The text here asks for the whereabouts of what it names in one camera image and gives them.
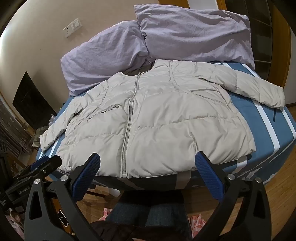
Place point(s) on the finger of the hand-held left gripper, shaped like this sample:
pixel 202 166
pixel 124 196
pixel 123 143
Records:
pixel 38 164

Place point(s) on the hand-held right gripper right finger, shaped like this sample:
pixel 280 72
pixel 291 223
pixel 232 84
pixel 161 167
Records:
pixel 208 173

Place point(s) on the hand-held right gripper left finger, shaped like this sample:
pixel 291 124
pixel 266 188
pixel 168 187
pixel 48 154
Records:
pixel 86 172

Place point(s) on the beige puffer jacket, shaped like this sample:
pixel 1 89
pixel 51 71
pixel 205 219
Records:
pixel 161 120

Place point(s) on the pink cloth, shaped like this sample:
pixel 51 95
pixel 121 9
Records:
pixel 196 221

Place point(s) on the smartphone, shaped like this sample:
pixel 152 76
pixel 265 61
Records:
pixel 63 218

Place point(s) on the black flat screen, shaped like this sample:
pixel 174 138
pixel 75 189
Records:
pixel 30 102

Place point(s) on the bed with blue striped sheet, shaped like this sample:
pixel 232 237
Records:
pixel 252 120

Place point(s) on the person's legs in jeans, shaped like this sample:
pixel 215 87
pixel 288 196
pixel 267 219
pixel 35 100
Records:
pixel 148 208

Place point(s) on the lavender pillow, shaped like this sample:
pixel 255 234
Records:
pixel 99 58
pixel 194 32

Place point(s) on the dark wooden wardrobe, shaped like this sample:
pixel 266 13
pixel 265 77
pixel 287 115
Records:
pixel 266 30

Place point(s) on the white wall switch plate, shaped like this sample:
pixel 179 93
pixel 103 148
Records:
pixel 75 25

